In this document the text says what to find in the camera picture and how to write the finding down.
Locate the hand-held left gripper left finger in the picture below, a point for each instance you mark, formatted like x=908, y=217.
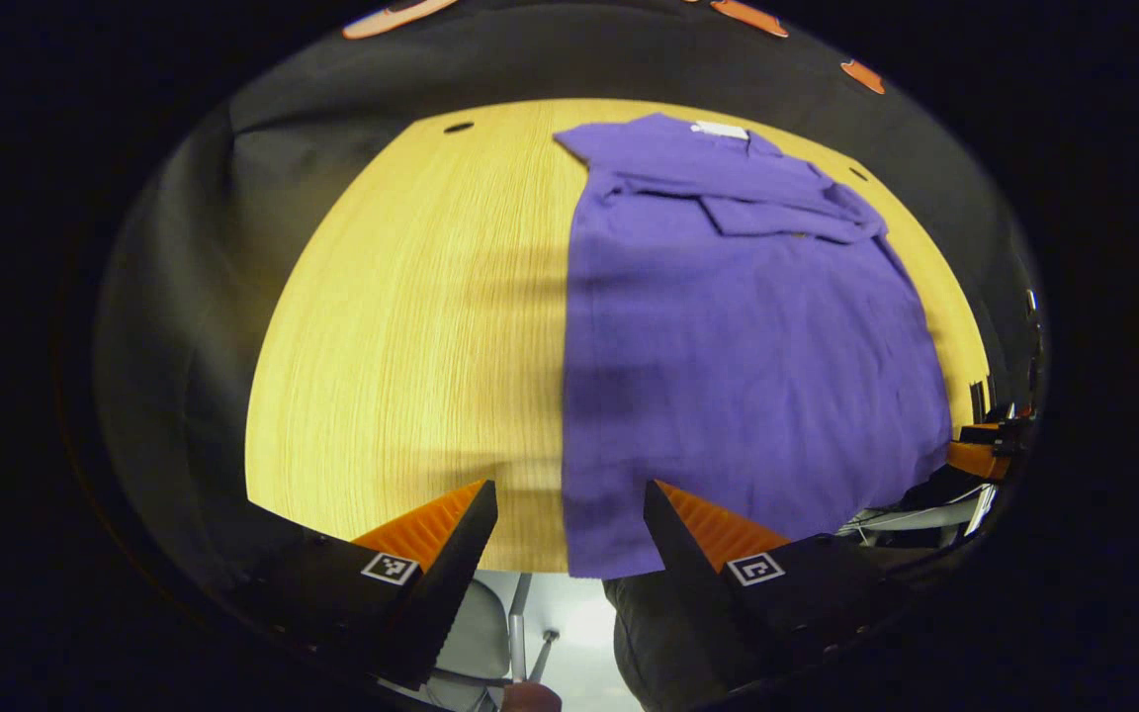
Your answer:
x=451, y=574

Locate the grey chair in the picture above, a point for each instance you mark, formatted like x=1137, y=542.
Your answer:
x=476, y=633

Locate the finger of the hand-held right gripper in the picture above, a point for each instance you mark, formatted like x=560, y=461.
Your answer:
x=995, y=433
x=975, y=460

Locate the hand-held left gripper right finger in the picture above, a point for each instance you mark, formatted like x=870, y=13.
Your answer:
x=688, y=569

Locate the purple shirt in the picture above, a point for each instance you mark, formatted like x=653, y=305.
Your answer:
x=728, y=376

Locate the person's dark trousers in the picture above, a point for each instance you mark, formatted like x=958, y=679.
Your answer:
x=658, y=643

